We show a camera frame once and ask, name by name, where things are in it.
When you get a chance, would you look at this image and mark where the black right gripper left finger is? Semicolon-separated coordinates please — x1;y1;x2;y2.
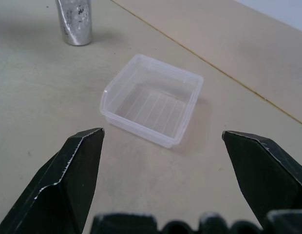
0;127;105;234

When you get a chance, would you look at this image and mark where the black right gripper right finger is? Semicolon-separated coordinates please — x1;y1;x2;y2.
222;130;302;231

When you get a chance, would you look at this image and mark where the clear plastic container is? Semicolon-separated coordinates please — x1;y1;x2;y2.
99;53;204;149

